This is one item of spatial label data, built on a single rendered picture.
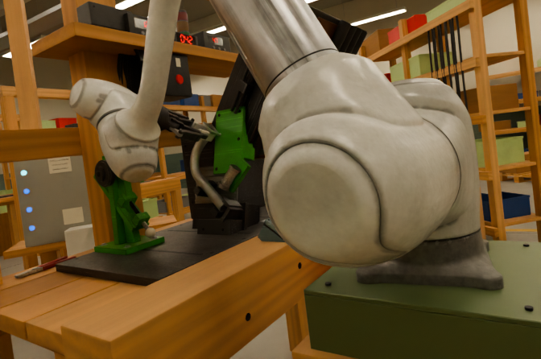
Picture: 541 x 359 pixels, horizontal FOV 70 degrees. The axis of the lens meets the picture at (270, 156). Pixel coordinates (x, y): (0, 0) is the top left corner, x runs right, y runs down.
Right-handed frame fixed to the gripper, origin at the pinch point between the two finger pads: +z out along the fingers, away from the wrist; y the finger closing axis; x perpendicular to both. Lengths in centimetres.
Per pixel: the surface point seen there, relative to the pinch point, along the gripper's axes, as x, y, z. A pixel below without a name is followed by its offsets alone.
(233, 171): 0.6, -18.4, 1.4
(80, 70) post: 7.5, 31.9, -27.1
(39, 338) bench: 26, -44, -48
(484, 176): -46, -22, 270
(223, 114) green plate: -7.5, 1.3, 4.3
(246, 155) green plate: -2.9, -13.1, 8.5
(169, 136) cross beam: 19.9, 28.0, 14.4
